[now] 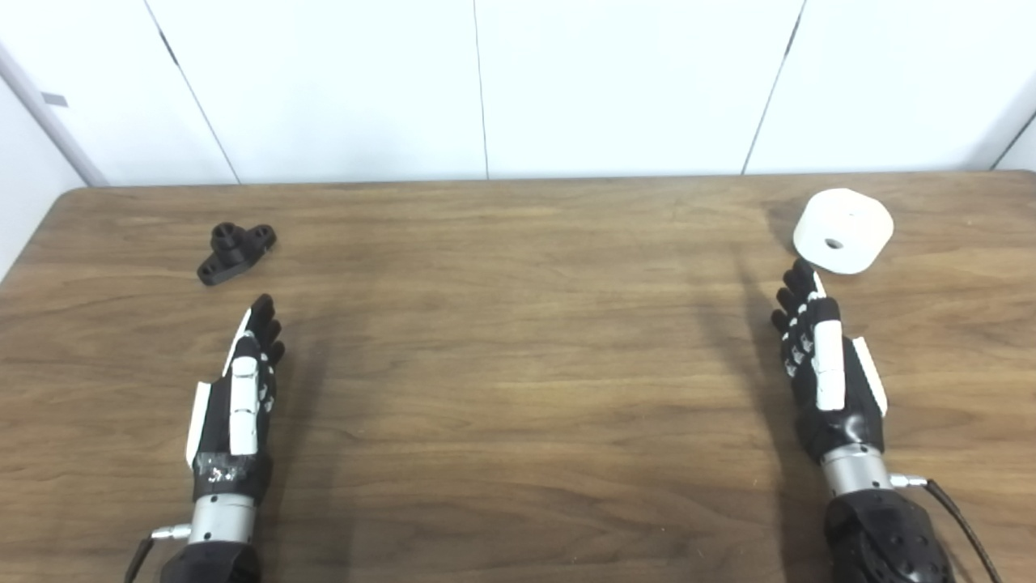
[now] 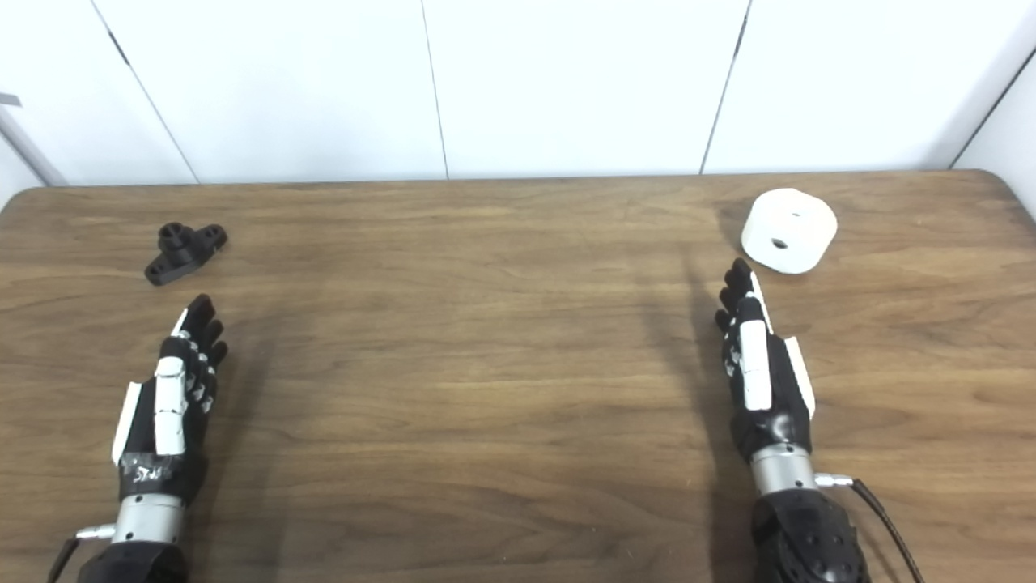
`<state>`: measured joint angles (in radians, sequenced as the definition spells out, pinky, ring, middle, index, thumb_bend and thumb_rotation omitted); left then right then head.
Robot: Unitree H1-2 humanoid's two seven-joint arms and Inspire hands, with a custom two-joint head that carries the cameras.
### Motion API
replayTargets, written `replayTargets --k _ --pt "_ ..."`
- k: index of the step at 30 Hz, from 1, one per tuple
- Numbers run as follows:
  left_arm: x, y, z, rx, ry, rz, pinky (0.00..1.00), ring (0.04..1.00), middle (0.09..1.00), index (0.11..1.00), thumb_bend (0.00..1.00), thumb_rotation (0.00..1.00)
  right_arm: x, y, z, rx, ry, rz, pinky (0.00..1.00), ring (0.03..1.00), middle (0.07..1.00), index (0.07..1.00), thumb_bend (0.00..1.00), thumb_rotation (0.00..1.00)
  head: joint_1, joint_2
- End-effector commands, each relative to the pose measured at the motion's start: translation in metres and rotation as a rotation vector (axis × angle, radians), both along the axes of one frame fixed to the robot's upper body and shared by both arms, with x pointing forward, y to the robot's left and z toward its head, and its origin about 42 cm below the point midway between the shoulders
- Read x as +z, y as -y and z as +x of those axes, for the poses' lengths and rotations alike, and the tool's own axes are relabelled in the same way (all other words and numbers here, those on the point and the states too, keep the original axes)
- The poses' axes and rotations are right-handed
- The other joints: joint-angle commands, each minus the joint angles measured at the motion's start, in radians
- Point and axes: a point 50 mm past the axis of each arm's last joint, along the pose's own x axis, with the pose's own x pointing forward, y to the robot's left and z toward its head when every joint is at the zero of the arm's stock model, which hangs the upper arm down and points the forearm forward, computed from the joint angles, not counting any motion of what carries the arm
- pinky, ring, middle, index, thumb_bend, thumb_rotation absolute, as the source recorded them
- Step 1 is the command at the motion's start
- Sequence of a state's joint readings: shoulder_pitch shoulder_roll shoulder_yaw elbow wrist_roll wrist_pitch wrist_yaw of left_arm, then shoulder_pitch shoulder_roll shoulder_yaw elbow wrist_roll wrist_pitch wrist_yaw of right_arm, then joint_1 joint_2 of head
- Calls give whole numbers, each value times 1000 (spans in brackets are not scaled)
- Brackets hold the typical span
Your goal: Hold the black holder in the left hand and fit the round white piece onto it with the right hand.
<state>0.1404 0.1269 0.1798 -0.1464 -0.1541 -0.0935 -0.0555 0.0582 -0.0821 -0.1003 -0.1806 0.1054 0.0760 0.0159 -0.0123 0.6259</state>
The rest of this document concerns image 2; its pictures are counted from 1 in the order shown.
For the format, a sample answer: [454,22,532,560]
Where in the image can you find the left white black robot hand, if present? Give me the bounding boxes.
[111,293,229,507]

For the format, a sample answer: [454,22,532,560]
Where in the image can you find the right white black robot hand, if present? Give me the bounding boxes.
[715,257,817,467]

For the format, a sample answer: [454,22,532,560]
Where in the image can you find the round white plastic piece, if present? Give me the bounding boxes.
[741,188,839,274]

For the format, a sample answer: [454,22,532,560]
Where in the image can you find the black plastic holder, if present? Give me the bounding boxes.
[144,222,228,287]

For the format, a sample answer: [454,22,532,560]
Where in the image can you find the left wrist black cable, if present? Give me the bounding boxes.
[47,525,116,583]

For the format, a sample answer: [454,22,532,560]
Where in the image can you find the grey wall corner trim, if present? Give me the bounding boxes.
[0,104,70,187]

